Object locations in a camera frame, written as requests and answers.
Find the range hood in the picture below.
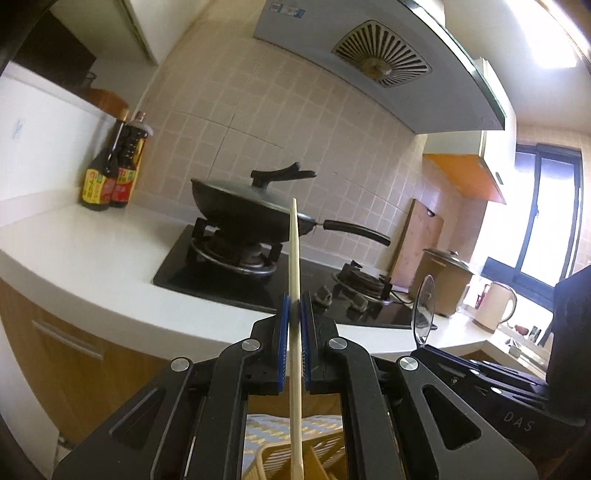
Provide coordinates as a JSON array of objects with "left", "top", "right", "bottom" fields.
[{"left": 253, "top": 0, "right": 506, "bottom": 134}]

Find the wooden cutting board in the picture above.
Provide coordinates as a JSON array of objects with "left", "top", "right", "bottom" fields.
[{"left": 392, "top": 198, "right": 445, "bottom": 289}]

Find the dark wok lid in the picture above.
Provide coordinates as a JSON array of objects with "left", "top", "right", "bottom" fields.
[{"left": 191, "top": 161, "right": 319, "bottom": 217}]

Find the beige rice cooker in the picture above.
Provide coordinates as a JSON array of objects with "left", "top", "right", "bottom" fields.
[{"left": 418, "top": 247, "right": 475, "bottom": 318}]

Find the black gas stove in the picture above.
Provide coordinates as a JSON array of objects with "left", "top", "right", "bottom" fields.
[{"left": 153, "top": 217, "right": 437, "bottom": 329}]

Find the black wok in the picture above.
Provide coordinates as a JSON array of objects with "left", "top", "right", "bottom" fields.
[{"left": 191, "top": 180, "right": 392, "bottom": 247}]

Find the yellow plastic basket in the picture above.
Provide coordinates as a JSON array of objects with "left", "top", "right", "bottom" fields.
[{"left": 240, "top": 418, "right": 347, "bottom": 480}]

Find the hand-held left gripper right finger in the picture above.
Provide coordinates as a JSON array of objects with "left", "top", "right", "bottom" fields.
[{"left": 300, "top": 291, "right": 539, "bottom": 480}]

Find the wooden chopstick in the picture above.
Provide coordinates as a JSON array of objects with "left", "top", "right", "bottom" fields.
[{"left": 285, "top": 198, "right": 306, "bottom": 480}]

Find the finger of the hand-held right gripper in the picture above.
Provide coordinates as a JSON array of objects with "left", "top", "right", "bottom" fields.
[
  {"left": 418, "top": 357, "right": 534, "bottom": 409},
  {"left": 421, "top": 345, "right": 549, "bottom": 394}
]

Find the dark soy sauce bottle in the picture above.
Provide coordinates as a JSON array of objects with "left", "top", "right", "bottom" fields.
[{"left": 82, "top": 108, "right": 130, "bottom": 212}]

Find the patterned blue tablecloth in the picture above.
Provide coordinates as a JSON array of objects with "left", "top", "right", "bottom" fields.
[{"left": 242, "top": 413, "right": 345, "bottom": 462}]

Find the cream electric kettle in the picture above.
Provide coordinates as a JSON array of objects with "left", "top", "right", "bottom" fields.
[{"left": 472, "top": 281, "right": 518, "bottom": 330}]

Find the dark sauce bottle red label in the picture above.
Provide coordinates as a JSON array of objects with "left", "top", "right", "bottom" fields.
[{"left": 110, "top": 111, "right": 153, "bottom": 208}]

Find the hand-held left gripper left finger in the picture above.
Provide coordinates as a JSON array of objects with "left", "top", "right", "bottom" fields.
[{"left": 53, "top": 295, "right": 291, "bottom": 480}]

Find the dark framed window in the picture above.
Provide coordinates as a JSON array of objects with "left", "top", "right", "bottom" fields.
[{"left": 482, "top": 143, "right": 591, "bottom": 305}]

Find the wooden base cabinet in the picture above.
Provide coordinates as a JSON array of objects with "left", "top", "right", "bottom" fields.
[{"left": 0, "top": 277, "right": 222, "bottom": 444}]

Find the orange wall cabinet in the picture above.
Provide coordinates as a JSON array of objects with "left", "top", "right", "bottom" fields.
[{"left": 424, "top": 58, "right": 509, "bottom": 205}]

